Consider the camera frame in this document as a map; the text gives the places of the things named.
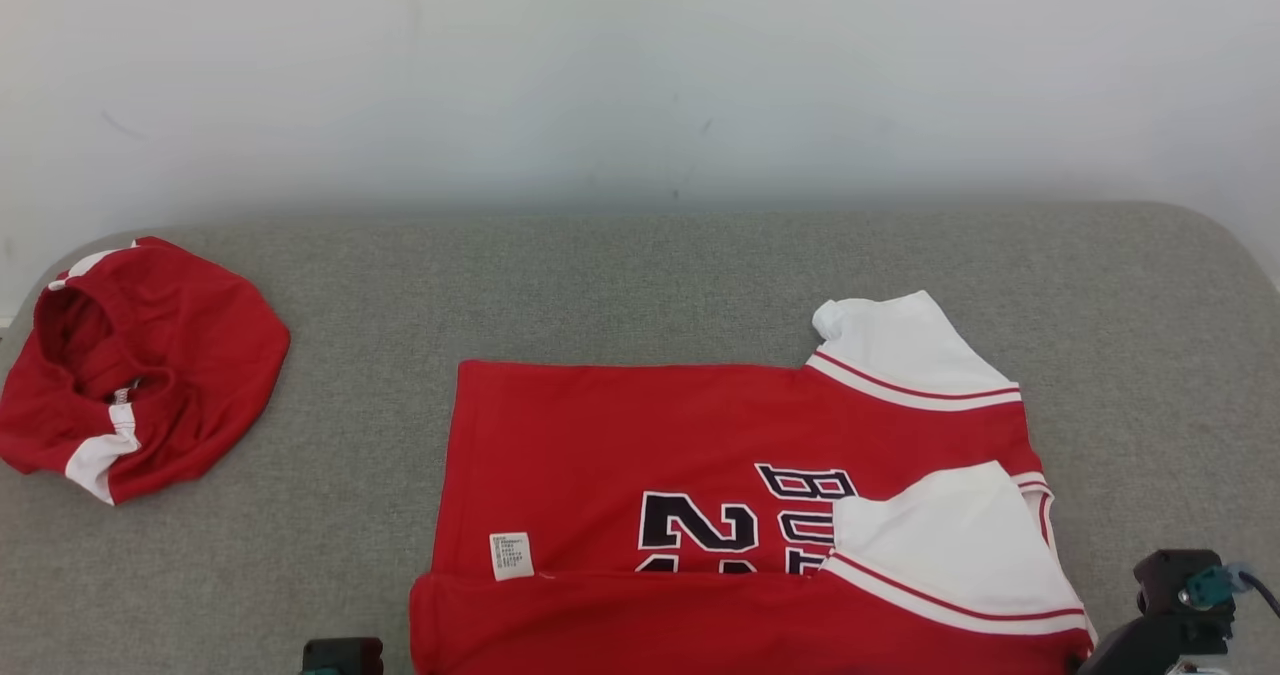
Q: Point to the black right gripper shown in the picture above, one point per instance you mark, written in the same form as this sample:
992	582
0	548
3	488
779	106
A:
1135	653

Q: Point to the red white basketball jersey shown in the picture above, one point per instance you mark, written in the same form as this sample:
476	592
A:
600	435

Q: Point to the red white shorts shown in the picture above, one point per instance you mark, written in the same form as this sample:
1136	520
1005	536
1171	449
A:
200	375

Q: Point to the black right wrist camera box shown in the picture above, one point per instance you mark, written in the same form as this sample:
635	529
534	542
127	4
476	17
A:
1160	580

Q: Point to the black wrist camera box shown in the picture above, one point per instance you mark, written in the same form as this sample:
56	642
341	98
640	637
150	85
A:
1160	580
345	657

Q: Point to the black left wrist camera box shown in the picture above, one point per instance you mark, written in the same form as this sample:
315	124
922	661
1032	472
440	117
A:
345	657

